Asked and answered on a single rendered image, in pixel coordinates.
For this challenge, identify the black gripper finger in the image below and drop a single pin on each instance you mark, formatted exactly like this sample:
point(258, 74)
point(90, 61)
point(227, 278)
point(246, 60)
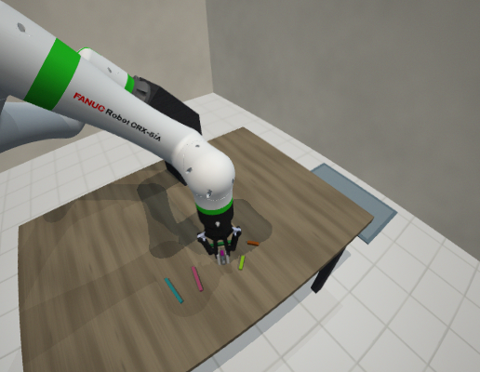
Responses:
point(201, 239)
point(232, 246)

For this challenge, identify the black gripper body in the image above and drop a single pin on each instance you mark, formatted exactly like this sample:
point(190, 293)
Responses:
point(209, 232)

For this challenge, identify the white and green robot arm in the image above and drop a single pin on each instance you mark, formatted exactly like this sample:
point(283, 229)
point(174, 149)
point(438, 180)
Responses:
point(35, 66)

